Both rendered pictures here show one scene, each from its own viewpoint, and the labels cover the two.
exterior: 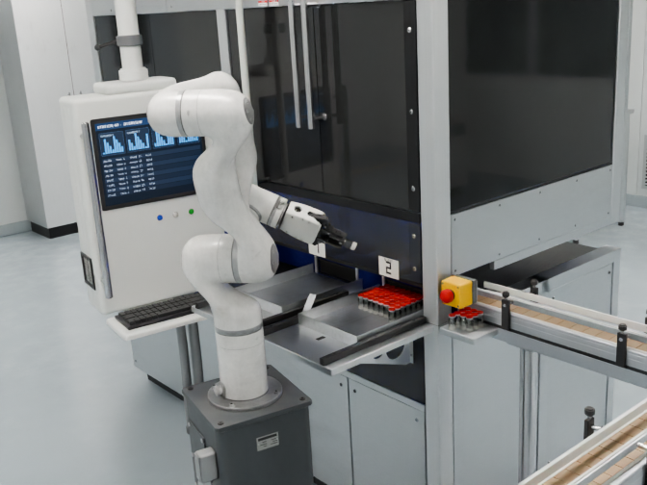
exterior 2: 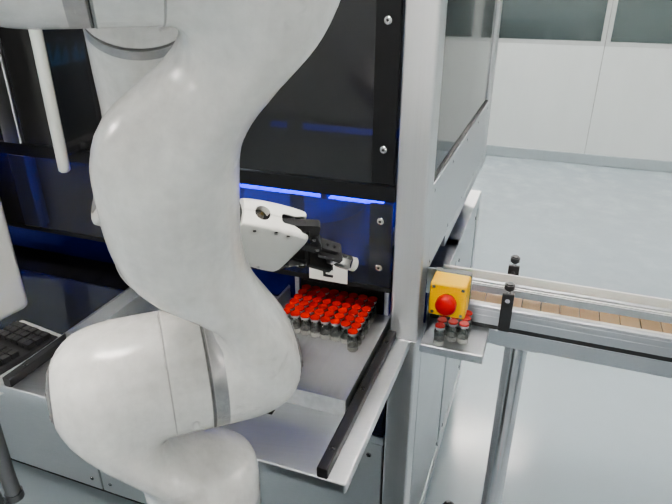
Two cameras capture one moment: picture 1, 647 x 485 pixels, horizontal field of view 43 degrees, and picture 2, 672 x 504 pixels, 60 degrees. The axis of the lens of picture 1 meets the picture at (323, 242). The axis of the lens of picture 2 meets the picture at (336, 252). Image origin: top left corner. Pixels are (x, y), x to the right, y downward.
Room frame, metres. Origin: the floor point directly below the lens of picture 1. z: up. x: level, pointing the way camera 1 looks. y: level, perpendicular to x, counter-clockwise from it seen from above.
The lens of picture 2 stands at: (1.41, 0.33, 1.57)
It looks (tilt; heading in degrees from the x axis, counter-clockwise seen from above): 26 degrees down; 330
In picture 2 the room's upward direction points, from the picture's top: straight up
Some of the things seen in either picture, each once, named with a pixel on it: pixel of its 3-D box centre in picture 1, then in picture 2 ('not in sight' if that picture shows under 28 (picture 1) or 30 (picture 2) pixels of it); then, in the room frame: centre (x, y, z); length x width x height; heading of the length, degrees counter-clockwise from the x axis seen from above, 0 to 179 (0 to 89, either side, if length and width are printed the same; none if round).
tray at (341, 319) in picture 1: (369, 313); (312, 340); (2.29, -0.12, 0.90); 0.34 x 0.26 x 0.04; 130
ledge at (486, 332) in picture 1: (472, 329); (455, 335); (2.18, -0.42, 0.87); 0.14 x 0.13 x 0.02; 130
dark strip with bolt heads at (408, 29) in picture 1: (412, 148); (385, 83); (2.26, -0.27, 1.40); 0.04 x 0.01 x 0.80; 40
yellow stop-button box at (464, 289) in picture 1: (458, 292); (450, 293); (2.17, -0.37, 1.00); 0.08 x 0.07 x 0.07; 130
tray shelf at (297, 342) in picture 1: (315, 314); (222, 353); (2.37, 0.04, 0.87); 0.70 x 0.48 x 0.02; 40
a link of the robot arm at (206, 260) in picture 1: (221, 281); (161, 423); (1.89, 0.25, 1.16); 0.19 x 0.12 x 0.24; 80
